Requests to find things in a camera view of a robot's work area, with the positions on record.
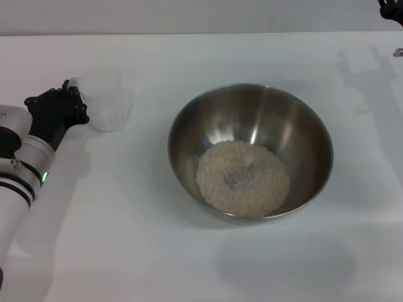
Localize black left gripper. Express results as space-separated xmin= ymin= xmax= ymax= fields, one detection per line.
xmin=24 ymin=79 xmax=90 ymax=152

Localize clear plastic measuring cup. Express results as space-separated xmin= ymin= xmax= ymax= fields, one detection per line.
xmin=68 ymin=65 xmax=135 ymax=133

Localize stainless steel mixing bowl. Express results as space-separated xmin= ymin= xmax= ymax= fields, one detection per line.
xmin=167 ymin=83 xmax=334 ymax=225

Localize uncooked white rice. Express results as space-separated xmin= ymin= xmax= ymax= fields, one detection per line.
xmin=195 ymin=140 xmax=291 ymax=218

